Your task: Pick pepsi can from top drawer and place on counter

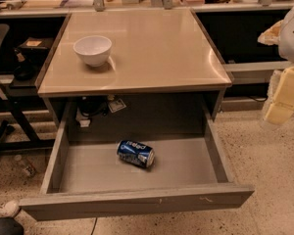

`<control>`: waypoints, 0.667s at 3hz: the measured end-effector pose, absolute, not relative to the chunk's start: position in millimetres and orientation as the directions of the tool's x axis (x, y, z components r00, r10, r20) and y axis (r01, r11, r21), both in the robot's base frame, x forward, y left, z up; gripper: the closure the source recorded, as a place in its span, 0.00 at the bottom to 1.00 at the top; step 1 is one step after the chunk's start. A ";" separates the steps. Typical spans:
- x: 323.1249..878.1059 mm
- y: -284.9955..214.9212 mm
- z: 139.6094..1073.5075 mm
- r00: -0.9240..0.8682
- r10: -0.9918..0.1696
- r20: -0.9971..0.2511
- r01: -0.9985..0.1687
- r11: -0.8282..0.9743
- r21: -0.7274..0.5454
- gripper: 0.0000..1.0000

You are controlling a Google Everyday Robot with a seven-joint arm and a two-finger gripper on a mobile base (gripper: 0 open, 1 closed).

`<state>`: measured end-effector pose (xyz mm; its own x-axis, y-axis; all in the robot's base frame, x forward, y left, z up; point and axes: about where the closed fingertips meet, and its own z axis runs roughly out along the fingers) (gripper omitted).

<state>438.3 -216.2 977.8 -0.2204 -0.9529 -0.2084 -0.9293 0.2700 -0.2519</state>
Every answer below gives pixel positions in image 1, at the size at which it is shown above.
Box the white shoe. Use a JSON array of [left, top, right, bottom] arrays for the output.
[[0, 200, 21, 218]]

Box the blue pepsi can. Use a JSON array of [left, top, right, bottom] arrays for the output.
[[117, 140, 155, 168]]

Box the empty plastic bottle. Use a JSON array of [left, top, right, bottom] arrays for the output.
[[14, 155, 36, 177]]

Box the white power adapter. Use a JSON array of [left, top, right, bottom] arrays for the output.
[[75, 110, 91, 128]]

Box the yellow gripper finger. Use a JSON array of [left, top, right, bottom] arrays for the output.
[[258, 21, 282, 46], [264, 66, 294, 125]]

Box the black box with label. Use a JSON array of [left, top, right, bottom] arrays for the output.
[[18, 37, 54, 57]]

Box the grey open top drawer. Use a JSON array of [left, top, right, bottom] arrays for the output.
[[21, 101, 254, 221]]

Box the black coiled cable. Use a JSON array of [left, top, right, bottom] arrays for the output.
[[77, 96, 110, 118]]

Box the white ceramic bowl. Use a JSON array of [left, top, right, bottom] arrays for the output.
[[73, 35, 112, 67]]

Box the grey counter cabinet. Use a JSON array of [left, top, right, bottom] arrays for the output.
[[38, 9, 231, 130]]

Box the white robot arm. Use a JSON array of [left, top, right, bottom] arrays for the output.
[[258, 6, 294, 128]]

